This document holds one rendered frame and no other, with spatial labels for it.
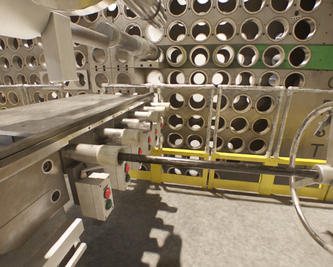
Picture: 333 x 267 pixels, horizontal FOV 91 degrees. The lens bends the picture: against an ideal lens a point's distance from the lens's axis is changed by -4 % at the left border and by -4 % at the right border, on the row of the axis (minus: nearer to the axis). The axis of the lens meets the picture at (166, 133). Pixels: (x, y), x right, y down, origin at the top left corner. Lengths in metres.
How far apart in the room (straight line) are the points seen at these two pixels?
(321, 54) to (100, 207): 2.62
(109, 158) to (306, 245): 1.48
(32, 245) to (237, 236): 1.24
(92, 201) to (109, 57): 1.81
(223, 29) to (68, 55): 2.52
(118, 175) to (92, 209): 0.17
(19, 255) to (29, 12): 0.70
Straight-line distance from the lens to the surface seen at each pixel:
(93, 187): 0.63
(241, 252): 1.44
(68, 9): 0.49
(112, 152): 0.54
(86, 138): 0.72
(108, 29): 1.27
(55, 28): 0.77
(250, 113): 2.47
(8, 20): 0.71
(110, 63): 2.23
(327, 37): 2.73
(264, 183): 1.92
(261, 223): 1.67
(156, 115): 0.99
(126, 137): 0.69
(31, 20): 0.75
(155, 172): 1.85
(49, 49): 0.79
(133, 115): 1.03
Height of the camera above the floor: 1.10
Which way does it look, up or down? 19 degrees down
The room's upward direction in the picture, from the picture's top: straight up
